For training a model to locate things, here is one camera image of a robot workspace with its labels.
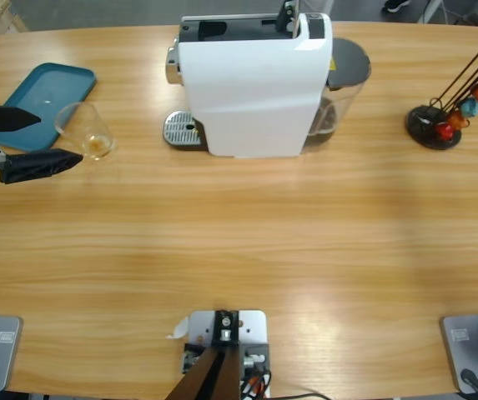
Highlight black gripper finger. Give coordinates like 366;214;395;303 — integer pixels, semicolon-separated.
0;106;42;133
0;148;84;184

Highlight clear drinking glass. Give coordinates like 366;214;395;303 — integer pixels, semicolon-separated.
53;102;118;162

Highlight white capsule coffee machine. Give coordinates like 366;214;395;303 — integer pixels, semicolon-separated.
162;0;335;161

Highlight teal coffee capsule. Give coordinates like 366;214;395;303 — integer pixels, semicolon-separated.
459;97;478;118

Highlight teal plastic tray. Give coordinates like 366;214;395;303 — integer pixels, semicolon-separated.
0;62;98;152

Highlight white paper tag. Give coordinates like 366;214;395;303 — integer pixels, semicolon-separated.
165;316;190;341

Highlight glass jar of dark beans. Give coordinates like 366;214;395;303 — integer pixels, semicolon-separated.
304;36;372;153

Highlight black capsule holder with rods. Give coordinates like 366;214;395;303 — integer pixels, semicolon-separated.
405;28;478;151

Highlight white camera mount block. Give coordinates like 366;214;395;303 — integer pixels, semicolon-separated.
179;309;273;397

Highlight dark camera mount post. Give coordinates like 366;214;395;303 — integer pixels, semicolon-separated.
166;310;242;400

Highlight orange red cable connector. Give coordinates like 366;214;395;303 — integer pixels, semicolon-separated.
240;372;271;395

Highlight white furniture frame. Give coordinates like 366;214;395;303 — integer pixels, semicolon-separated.
420;0;478;28

